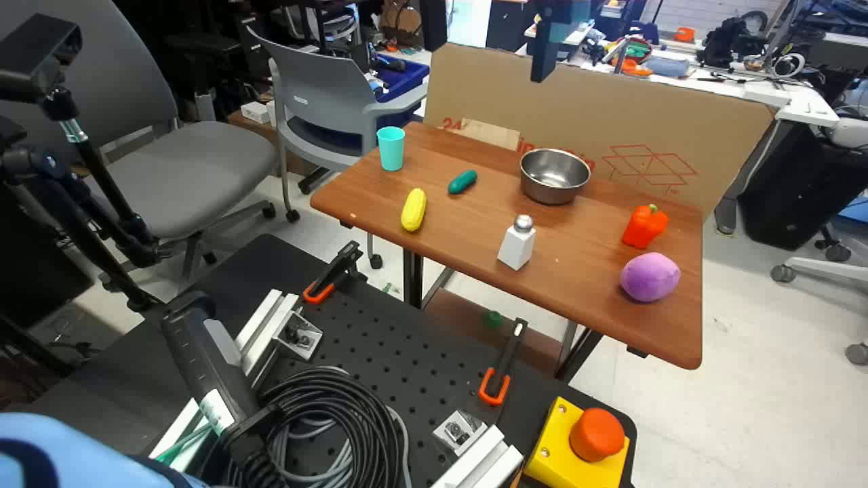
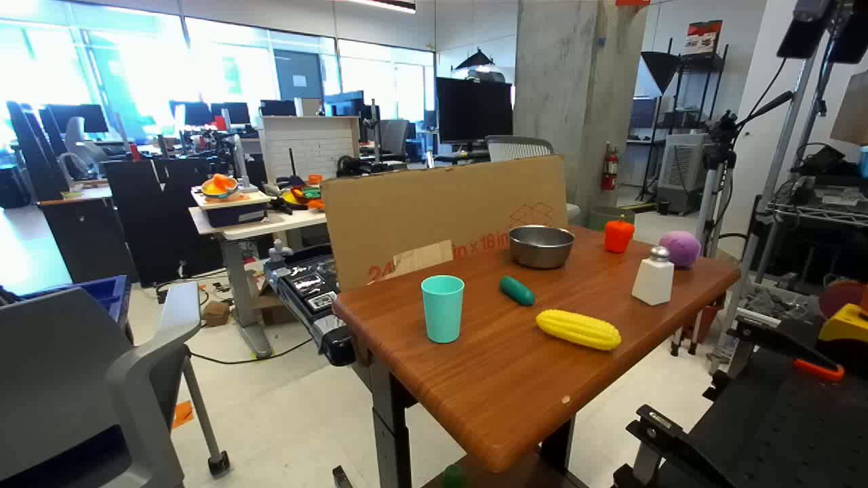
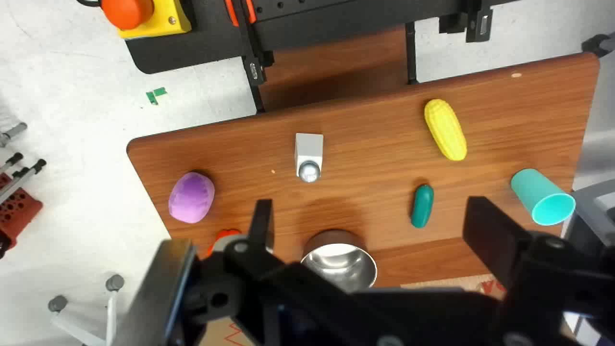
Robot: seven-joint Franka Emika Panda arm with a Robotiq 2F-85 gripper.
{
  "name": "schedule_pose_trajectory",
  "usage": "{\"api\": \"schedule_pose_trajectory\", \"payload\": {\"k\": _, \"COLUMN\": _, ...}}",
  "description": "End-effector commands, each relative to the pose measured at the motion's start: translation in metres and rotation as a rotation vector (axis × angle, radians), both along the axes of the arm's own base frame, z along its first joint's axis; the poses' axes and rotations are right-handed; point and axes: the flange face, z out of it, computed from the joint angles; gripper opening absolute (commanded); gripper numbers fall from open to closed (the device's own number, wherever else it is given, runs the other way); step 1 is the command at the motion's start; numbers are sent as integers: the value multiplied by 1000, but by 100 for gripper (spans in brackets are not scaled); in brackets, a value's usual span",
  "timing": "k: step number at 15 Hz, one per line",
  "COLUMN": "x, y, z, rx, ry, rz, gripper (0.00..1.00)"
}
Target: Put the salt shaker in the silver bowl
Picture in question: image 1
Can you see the light blue cloth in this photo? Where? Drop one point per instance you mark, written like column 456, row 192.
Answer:
column 54, row 457

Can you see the black perforated base board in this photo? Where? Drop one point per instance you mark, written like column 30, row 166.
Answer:
column 408, row 362

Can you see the black camera on tripod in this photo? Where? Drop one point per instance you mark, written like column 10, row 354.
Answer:
column 45, row 56

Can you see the teal plastic cup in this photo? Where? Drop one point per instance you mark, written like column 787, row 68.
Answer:
column 392, row 151

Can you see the yellow toy squash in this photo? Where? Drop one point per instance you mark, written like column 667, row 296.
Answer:
column 412, row 211

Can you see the silver metal bowl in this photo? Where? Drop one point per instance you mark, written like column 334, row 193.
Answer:
column 555, row 178

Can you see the green toy cucumber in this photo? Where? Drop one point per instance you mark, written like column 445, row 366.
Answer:
column 461, row 182

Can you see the black bag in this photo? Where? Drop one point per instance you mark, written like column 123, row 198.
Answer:
column 802, row 185

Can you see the white cluttered desk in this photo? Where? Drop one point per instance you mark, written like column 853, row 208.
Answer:
column 776, row 90

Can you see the yellow emergency stop box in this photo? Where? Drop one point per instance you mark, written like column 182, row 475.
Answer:
column 578, row 448

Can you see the light grey plastic chair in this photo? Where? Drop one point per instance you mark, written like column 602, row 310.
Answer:
column 326, row 110

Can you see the red toy bell pepper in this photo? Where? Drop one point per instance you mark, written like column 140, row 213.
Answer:
column 644, row 225

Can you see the brown cardboard panel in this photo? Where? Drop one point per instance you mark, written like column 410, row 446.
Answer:
column 632, row 118

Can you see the dark grey office chair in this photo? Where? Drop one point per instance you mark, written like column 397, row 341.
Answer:
column 180, row 178

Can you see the white aluminium rail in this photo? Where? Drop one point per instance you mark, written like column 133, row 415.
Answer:
column 477, row 463
column 265, row 323

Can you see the blue wheeled chair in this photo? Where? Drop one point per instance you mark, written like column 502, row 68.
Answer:
column 837, row 262

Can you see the dark robot gripper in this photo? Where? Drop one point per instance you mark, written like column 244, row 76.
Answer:
column 551, row 24

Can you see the black power box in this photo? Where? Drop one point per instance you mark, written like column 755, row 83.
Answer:
column 206, row 362

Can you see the purple plush ball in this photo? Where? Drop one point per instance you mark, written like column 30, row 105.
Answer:
column 650, row 278

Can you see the blue storage bin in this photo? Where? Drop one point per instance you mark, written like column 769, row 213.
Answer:
column 400, row 76

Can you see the white salt shaker silver cap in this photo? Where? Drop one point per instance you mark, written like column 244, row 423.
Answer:
column 517, row 244

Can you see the small metal bracket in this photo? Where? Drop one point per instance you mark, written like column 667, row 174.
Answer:
column 298, row 337
column 458, row 432

